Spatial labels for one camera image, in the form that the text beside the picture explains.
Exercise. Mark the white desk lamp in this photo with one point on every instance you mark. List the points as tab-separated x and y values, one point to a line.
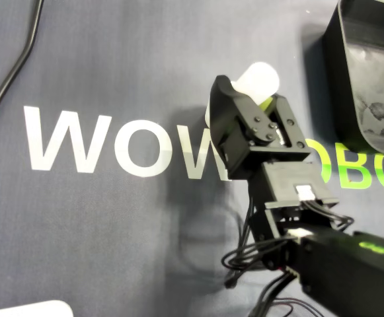
29	310

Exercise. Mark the black plastic tray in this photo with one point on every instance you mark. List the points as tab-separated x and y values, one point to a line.
370	82

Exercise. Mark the white plastic cup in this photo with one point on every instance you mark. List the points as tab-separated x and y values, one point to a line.
261	79

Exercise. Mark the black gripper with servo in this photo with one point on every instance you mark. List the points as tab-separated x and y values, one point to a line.
238	158

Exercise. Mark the dark grey WOWROBO mat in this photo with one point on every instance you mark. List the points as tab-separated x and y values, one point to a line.
112	214

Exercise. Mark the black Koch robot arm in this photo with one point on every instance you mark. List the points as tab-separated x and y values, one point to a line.
327	257

